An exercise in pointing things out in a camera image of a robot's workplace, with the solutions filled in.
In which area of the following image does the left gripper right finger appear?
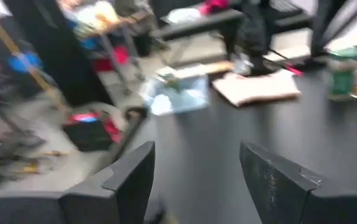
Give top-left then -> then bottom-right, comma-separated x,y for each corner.
239,141 -> 357,224

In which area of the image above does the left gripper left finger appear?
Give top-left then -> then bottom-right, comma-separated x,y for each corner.
59,141 -> 156,224

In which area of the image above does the green lid spice jar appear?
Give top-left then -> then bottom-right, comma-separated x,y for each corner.
327,46 -> 357,101

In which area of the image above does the pink folded cloth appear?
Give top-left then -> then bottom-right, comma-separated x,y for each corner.
211,68 -> 302,108

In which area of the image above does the clear plastic bag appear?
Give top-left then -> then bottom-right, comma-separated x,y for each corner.
165,7 -> 202,24

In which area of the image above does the red cloth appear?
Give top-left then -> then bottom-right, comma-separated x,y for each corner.
198,0 -> 231,15

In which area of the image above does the yellow extension cable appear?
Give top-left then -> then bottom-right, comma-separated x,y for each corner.
22,164 -> 40,174

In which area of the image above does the clear plastic bin with handles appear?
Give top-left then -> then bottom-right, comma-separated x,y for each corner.
139,73 -> 212,116

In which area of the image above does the red clamp handle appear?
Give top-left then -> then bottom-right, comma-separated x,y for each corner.
282,62 -> 305,77

